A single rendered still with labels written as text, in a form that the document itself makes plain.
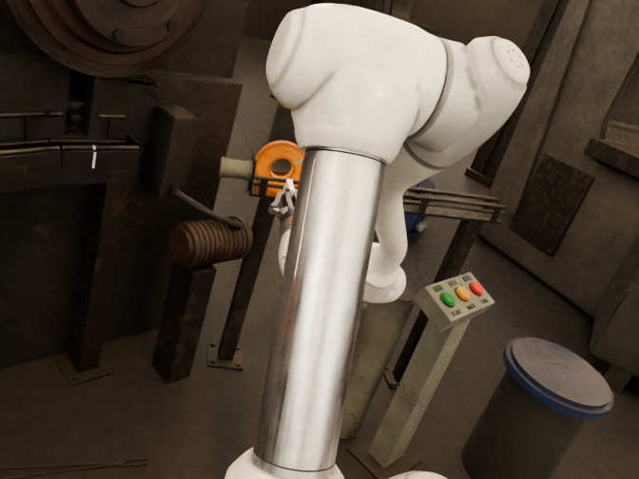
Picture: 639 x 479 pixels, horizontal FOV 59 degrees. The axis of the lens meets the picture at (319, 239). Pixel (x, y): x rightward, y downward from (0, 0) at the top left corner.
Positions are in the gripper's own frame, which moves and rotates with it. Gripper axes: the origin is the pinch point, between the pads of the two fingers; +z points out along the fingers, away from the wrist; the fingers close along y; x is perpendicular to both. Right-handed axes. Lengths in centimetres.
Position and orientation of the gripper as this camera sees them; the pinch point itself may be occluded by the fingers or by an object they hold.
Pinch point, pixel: (289, 189)
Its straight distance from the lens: 148.6
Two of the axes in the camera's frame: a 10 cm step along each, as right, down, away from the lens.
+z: -1.4, -5.3, 8.3
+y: 9.4, 1.8, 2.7
